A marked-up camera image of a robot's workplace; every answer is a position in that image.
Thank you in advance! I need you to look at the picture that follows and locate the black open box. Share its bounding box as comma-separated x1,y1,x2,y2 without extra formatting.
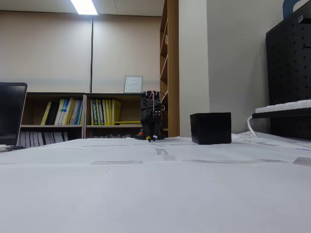
190,112,232,145

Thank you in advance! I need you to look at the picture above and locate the low wooden bookshelf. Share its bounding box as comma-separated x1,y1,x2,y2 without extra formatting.
20,92,86,148
84,93,144,139

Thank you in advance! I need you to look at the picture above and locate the clear tape strip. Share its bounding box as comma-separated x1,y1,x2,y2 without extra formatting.
155,147,177,161

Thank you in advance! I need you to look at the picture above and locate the wide yellow binder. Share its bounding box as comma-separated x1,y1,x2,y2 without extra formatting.
111,99,122,126

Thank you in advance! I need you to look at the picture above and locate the framed white certificate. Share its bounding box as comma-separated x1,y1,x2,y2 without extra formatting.
123,76,143,94

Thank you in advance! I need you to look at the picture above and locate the tall wooden bookshelf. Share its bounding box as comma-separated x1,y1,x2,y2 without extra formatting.
159,0,180,138

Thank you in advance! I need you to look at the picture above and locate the white paper table cover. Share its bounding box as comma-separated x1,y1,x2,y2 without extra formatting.
0,136,311,233

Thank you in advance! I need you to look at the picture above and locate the light blue book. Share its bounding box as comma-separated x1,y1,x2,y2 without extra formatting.
72,99,84,126

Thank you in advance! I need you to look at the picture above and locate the yellow green book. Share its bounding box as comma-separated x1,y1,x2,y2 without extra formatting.
63,98,75,126

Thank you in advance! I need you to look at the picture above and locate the black vertical pole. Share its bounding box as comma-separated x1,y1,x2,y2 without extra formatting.
89,14,94,93

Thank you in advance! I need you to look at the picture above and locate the white and yellow book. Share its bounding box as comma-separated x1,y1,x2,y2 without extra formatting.
54,99,66,126

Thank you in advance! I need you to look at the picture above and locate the black book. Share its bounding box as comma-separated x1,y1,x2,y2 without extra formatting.
46,101,60,126

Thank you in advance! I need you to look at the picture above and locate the slim yellow book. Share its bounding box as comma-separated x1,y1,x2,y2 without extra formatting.
40,101,52,126

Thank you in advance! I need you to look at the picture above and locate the ceiling light panel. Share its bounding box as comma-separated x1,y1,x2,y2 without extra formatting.
70,0,100,16

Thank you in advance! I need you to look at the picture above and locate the white power strip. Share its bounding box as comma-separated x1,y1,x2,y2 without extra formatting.
255,99,311,114

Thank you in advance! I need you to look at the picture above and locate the laptop with dark screen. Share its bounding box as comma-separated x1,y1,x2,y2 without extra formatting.
0,82,28,147

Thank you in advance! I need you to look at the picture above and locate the black pegboard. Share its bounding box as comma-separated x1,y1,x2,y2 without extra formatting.
265,4,311,141

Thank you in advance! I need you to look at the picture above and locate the blue chair back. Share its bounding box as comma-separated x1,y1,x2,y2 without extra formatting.
282,0,309,20

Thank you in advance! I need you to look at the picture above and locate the white power cable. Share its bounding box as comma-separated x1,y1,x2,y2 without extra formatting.
247,116,258,138

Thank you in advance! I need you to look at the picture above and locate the black shelf rail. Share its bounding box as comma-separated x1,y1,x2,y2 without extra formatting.
252,108,311,119

